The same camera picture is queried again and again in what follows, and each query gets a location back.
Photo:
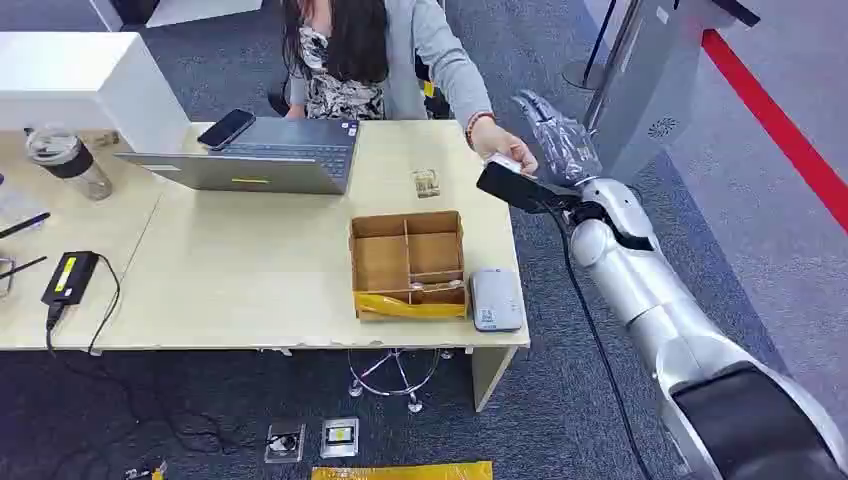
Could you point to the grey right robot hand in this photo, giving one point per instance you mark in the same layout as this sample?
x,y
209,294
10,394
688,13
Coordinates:
x,y
563,149

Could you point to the white card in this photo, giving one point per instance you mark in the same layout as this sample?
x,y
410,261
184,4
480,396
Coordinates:
x,y
505,163

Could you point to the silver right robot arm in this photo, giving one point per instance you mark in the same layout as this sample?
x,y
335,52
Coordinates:
x,y
636,278

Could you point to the person's hand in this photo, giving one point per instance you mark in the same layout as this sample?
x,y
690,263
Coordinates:
x,y
500,142

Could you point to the grey gate pillar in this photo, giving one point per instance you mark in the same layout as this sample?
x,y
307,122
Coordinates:
x,y
646,79

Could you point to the small clear plastic holder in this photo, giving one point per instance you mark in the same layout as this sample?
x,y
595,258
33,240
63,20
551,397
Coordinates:
x,y
425,183

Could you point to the grey card reader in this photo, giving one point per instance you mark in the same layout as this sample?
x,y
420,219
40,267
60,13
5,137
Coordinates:
x,y
495,299

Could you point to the wooden box with dividers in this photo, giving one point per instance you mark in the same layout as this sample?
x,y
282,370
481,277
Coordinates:
x,y
407,265

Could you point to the person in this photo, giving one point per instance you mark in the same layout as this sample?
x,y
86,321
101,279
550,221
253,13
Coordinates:
x,y
378,60

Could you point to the chrome chair base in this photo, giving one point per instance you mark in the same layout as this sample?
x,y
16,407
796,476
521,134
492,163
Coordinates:
x,y
395,378

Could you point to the grey laptop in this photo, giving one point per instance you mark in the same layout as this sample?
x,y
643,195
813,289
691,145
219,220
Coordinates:
x,y
278,162

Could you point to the black smartphone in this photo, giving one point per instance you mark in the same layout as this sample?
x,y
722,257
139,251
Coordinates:
x,y
226,128

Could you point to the yellow sheet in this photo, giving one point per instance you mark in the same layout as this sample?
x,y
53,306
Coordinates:
x,y
401,472

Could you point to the white box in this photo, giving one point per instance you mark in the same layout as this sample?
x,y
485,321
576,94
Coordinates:
x,y
79,86

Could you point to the clear bottle with black sleeve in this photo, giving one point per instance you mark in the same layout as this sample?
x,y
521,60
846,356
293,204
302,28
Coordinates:
x,y
69,166

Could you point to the black power adapter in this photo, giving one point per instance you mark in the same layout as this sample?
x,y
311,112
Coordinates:
x,y
69,278

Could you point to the black pen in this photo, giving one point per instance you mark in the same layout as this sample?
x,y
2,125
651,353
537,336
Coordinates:
x,y
24,266
24,225

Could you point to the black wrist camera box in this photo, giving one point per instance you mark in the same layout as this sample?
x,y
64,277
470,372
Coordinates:
x,y
523,189

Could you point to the stanchion post with base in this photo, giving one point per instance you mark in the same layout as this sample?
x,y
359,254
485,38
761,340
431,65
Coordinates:
x,y
590,60

